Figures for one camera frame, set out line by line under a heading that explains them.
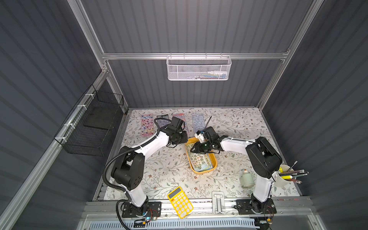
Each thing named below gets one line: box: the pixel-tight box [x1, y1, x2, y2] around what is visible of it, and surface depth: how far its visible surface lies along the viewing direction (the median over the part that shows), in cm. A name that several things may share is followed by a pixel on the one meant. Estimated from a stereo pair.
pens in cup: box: [271, 160, 310, 188], surface depth 75 cm
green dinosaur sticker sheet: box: [185, 142, 214, 173], surface depth 90 cm
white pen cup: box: [272, 164, 294, 188], surface depth 78 cm
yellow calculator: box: [167, 186, 194, 219], surface depth 77 cm
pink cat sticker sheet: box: [140, 113, 154, 137], surface depth 114 cm
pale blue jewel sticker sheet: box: [192, 113, 206, 133], surface depth 114 cm
